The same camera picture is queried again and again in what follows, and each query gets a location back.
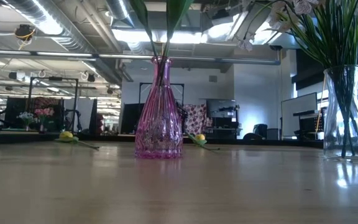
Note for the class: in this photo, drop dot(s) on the yellow artificial tulip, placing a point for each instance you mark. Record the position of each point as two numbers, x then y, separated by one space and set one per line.
200 137
66 135

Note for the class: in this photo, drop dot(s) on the green stems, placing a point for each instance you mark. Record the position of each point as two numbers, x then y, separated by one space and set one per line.
141 12

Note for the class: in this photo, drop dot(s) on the clear glass vase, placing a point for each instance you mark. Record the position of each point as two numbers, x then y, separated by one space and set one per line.
348 143

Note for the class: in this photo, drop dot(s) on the white artificial flower bunch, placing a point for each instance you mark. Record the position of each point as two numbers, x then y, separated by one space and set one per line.
337 37

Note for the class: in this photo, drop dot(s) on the pink ribbed glass vase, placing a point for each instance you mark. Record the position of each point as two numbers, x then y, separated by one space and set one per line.
158 124

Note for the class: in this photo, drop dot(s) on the polka dot patterned panel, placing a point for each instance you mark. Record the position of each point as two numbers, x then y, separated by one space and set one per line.
196 119

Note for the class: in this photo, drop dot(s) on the black shelf unit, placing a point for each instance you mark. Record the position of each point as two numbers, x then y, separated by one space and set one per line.
224 128

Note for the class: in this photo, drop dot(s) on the black computer monitor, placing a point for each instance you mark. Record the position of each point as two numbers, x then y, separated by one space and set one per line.
129 118

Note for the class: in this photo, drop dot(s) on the grey horizontal ceiling pipe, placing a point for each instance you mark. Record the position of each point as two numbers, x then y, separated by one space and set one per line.
197 58

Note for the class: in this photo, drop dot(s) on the bright ceiling light panel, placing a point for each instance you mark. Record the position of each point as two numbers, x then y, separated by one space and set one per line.
182 37

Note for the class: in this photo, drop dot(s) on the black office chair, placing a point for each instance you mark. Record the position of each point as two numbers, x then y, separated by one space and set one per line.
259 130

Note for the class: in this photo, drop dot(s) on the white partition panel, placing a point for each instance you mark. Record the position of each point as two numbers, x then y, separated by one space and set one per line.
84 115

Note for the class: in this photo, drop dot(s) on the white whiteboard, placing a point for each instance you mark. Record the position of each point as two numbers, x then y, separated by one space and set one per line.
297 119

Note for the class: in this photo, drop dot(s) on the black background workstation desk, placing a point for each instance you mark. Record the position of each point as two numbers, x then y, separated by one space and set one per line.
309 123

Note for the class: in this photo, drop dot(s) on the pink background flower bouquet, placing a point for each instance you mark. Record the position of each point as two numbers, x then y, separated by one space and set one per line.
43 112

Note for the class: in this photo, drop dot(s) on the white background flower bouquet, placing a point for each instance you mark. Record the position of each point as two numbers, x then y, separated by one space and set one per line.
26 117

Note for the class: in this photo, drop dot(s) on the black round ceiling device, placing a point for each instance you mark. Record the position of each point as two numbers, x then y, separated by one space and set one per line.
23 31

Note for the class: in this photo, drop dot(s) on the wall mounted black screen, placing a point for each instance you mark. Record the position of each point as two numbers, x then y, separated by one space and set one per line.
221 108

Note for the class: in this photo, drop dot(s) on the grey wall vent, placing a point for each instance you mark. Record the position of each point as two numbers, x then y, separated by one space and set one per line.
212 78

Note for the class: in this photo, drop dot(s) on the small silver ventilation duct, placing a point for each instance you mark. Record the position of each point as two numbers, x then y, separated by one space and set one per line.
120 11

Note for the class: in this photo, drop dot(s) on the black aluminium table frame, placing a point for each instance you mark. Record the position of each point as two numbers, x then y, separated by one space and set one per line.
11 138

